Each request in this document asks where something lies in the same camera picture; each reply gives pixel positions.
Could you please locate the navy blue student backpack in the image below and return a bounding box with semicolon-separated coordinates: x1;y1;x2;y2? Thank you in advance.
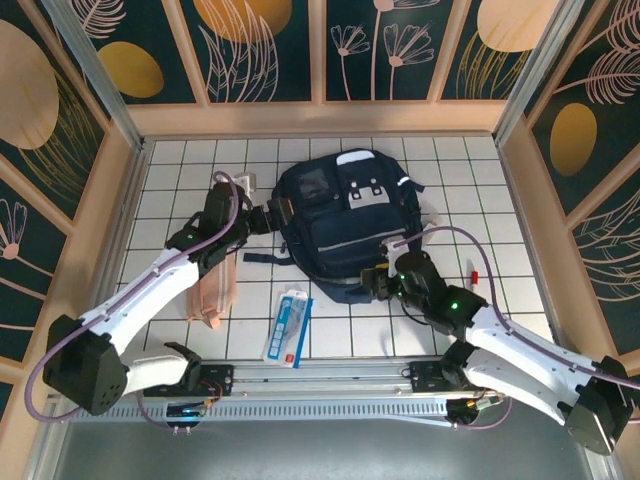
243;147;426;305

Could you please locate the clear blue stationery pouch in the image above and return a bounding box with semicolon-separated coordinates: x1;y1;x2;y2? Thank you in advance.
260;292;315;370

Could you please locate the black controller board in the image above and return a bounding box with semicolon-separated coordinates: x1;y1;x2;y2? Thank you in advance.
167;399;209;421
447;394;501;424

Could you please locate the grey metal sheet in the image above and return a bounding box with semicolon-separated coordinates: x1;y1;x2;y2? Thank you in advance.
29;394;616;480

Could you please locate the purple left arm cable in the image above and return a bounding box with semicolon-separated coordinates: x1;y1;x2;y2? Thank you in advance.
24;171;251;424

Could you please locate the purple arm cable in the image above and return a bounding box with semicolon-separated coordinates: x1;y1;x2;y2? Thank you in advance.
392;225;640;431
24;171;251;424

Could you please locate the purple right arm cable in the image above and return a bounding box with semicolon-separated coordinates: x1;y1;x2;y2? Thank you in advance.
392;225;640;431

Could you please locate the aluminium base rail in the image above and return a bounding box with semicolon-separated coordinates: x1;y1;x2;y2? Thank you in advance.
139;359;501;400

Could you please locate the aluminium table side rail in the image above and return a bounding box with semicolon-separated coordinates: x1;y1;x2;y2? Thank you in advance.
497;139;621;480
24;142;156;480

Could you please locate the slotted metal cable duct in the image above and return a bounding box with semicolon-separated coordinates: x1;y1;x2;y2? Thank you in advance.
69;401;451;427

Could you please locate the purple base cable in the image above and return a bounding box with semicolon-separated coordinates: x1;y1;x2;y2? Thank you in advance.
447;389;519;431
138;397;201;434

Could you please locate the aluminium frame post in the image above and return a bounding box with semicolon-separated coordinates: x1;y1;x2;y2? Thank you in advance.
492;0;596;144
42;0;154;151

